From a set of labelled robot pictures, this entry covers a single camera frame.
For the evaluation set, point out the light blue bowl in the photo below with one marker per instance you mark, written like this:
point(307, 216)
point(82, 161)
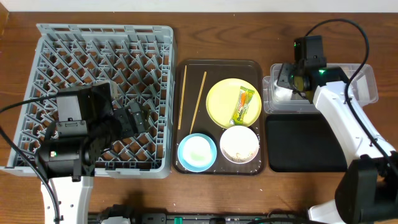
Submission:
point(197, 152)

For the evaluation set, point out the yellow plate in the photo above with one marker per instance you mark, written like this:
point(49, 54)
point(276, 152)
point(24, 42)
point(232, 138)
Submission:
point(222, 98)

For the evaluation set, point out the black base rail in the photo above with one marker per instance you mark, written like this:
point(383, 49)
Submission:
point(125, 214)

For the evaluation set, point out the black tray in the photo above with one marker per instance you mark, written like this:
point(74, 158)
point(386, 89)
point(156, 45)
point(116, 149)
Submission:
point(302, 143)

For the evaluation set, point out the white tissue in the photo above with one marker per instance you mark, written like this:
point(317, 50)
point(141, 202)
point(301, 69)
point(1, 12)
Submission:
point(282, 94)

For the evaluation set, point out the wooden chopstick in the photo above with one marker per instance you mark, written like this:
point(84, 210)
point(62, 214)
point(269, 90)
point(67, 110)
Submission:
point(198, 101)
point(182, 98)

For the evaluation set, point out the clear plastic bin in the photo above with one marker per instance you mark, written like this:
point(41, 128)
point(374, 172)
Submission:
point(364, 89)

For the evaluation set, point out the dark brown serving tray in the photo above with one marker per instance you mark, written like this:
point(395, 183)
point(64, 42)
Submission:
point(217, 70)

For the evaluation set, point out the green snack wrapper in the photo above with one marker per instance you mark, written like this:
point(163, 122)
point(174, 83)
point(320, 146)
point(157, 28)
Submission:
point(244, 99)

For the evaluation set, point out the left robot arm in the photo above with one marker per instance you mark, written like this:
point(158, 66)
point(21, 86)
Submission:
point(87, 125)

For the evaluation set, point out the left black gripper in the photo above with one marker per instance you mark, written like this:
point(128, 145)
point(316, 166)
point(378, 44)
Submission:
point(124, 129)

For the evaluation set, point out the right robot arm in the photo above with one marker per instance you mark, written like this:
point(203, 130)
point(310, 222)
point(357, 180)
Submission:
point(368, 190)

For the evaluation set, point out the grey dishwasher rack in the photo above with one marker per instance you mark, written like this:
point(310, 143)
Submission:
point(139, 59)

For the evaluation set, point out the white bowl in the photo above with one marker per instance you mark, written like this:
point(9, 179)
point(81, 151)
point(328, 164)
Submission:
point(239, 144)

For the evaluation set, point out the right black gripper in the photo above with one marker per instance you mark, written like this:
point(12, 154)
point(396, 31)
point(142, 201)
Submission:
point(285, 71)

